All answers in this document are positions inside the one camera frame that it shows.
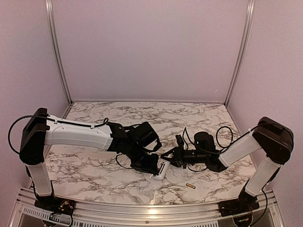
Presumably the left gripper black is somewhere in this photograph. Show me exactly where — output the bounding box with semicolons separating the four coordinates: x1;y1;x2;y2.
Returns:
127;142;160;174

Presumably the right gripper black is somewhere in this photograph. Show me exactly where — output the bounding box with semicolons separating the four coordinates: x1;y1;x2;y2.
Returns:
160;144;208;169

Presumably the white remote control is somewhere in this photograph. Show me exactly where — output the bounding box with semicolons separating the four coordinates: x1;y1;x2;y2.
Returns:
150;158;170;181

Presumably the gold battery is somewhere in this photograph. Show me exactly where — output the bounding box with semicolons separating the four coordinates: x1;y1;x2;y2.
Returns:
186;183;196;189

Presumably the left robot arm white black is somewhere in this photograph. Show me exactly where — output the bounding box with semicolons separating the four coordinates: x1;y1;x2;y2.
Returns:
19;108;161;210

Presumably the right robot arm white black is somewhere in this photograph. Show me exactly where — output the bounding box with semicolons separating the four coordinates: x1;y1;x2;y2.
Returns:
161;117;294;212

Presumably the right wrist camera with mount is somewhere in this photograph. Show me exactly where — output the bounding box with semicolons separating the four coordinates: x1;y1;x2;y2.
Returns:
175;134;185;149

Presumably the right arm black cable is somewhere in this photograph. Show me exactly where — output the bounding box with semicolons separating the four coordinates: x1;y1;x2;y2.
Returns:
182;126;253;172

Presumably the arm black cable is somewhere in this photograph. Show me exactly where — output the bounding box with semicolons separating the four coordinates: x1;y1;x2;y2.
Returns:
182;126;253;172
8;115;143;169

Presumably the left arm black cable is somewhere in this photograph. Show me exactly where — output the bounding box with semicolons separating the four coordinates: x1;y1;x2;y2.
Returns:
8;115;143;169

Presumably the front aluminium frame rail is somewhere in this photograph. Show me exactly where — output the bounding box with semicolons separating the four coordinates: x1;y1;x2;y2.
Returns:
8;188;285;227

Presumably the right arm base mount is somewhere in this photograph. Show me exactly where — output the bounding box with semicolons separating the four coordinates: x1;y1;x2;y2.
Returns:
218;198;260;217

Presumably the right rear aluminium post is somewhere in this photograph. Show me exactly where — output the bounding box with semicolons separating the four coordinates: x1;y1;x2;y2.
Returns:
224;0;255;108

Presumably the aluminium post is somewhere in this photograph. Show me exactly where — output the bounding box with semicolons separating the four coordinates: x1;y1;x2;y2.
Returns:
224;0;255;108
45;0;73;105

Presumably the left rear aluminium post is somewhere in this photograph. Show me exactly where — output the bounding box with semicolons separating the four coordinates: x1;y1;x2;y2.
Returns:
45;0;73;105

